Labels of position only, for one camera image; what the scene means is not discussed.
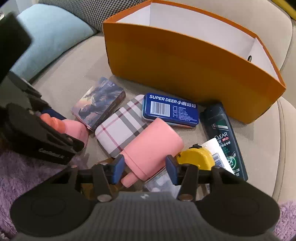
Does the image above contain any peach glossy bottle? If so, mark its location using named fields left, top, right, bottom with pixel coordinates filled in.
left=40, top=113, right=88, bottom=147

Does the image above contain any pink square bottle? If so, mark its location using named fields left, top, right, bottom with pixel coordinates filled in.
left=120, top=118, right=184, bottom=188

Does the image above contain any yellow tape measure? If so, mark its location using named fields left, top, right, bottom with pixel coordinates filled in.
left=176, top=144, right=215, bottom=171

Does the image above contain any plaid white case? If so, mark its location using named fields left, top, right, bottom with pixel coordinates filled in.
left=95, top=94, right=149, bottom=158

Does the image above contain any orange cardboard box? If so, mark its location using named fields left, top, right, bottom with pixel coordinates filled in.
left=103, top=1, right=286, bottom=123

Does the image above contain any purple fluffy blanket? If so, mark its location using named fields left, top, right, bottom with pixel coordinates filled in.
left=0, top=150, right=91, bottom=239

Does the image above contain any dark green Clear shampoo bottle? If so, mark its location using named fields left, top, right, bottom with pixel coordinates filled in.
left=200, top=102, right=248, bottom=181

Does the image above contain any white barcode tube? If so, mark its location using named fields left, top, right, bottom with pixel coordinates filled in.
left=201, top=138, right=234, bottom=174

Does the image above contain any light blue cushion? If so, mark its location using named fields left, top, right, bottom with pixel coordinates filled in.
left=11, top=4, right=96, bottom=81

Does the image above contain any illustrated card box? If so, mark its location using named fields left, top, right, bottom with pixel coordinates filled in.
left=71, top=77, right=126, bottom=131

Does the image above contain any blue Super Deer tin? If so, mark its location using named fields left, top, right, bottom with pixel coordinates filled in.
left=142, top=93, right=199, bottom=128

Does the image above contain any clear plastic packet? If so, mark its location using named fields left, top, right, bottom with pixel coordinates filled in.
left=144, top=168, right=180, bottom=198

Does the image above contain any houndstooth cushion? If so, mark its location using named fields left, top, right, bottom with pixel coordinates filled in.
left=39, top=0, right=144, bottom=32

